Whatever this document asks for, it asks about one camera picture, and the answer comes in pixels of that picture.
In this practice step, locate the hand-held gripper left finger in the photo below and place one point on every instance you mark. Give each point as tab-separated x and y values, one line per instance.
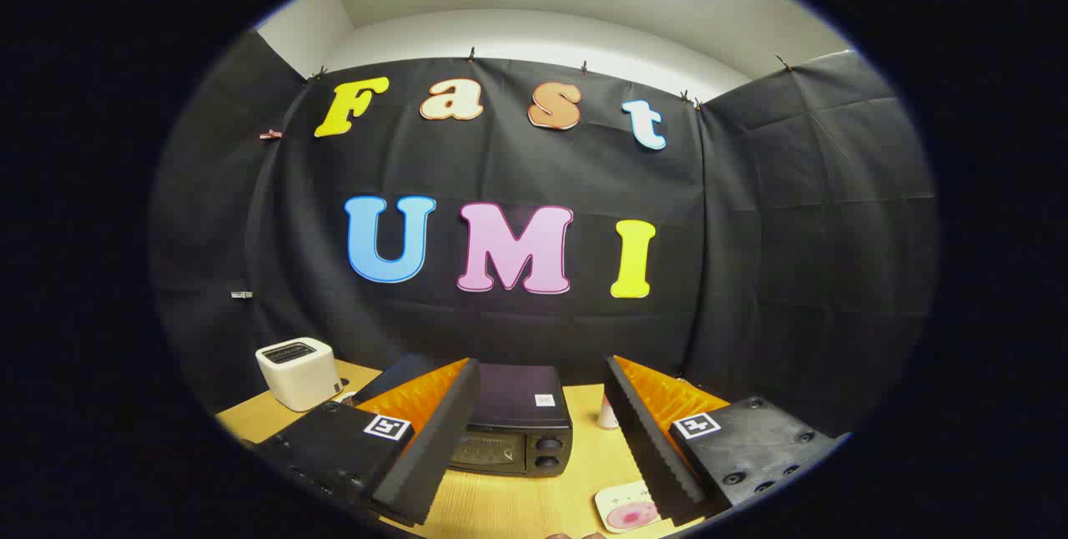
434	447

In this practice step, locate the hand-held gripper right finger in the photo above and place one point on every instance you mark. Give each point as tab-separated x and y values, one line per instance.
647	447

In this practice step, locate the cream square tray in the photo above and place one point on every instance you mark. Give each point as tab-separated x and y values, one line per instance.
613	499

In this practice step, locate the pink round food slice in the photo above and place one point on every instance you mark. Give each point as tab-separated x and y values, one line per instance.
632	514

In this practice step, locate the black toaster oven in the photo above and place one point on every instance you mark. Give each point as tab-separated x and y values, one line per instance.
517	405

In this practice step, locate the white pop-up toaster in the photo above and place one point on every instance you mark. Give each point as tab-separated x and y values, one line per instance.
296	372

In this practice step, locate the white plastic bottle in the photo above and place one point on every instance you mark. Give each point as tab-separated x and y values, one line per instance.
607	415

